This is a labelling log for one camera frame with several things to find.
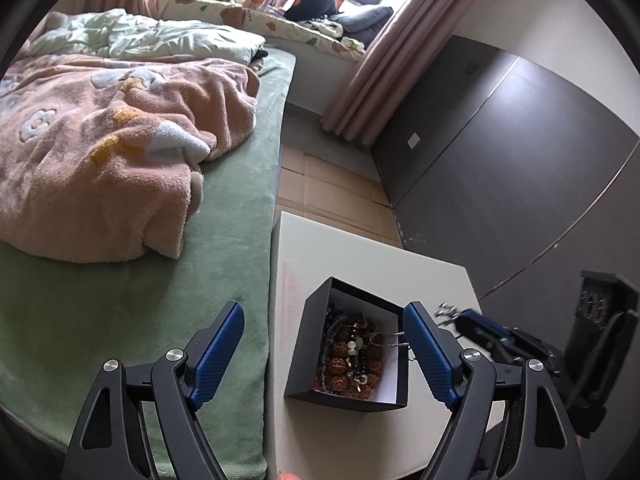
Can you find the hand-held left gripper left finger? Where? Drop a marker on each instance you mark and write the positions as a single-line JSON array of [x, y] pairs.
[[220, 355]]

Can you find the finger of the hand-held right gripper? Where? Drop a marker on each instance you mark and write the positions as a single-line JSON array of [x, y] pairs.
[[475, 319], [505, 351]]

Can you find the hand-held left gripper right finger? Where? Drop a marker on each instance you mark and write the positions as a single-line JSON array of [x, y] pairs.
[[430, 355]]

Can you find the black jewelry box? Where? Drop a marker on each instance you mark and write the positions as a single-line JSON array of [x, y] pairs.
[[300, 350]]

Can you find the green bed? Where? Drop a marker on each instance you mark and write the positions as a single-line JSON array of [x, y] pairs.
[[230, 200]]

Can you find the flattened cardboard floor sheets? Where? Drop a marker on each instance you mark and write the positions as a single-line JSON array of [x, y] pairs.
[[330, 185]]

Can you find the pink fleece blanket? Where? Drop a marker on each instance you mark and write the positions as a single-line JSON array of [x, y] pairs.
[[100, 150]]

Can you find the grey blue pillow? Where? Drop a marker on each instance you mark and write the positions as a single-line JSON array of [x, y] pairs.
[[365, 22]]

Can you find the pale green quilt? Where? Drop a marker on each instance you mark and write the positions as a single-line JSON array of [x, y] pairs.
[[165, 37]]

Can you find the leaf print window seat cushion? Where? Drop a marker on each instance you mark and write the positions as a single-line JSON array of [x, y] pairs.
[[225, 15]]

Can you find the dark blue bag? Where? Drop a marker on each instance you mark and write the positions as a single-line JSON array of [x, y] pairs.
[[315, 2]]

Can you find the white wall socket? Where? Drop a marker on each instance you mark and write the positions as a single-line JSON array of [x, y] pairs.
[[413, 140]]

